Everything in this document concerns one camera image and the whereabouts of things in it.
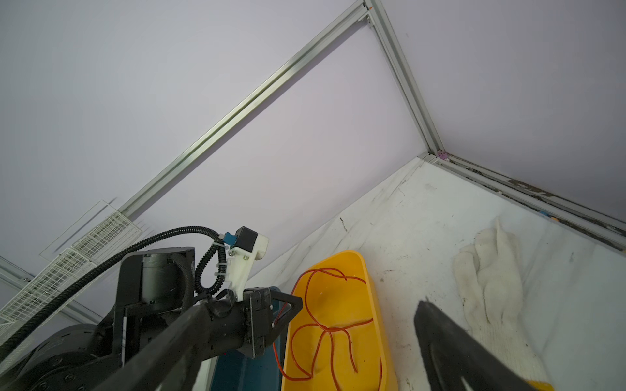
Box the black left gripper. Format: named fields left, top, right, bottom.
left=215, top=288, right=303, bottom=359

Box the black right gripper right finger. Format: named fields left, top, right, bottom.
left=413, top=301, right=533, bottom=390

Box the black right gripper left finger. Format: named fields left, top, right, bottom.
left=97, top=303, right=245, bottom=390

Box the red cable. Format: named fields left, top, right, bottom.
left=271, top=266, right=385, bottom=391

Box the yellow plastic bin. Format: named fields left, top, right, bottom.
left=280, top=250, right=399, bottom=390

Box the dark teal plastic bin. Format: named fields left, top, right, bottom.
left=210, top=300, right=288, bottom=390

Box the white work glove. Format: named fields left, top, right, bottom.
left=453, top=218, right=554, bottom=390

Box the white wire wall basket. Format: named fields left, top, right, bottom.
left=1, top=200, right=143, bottom=341

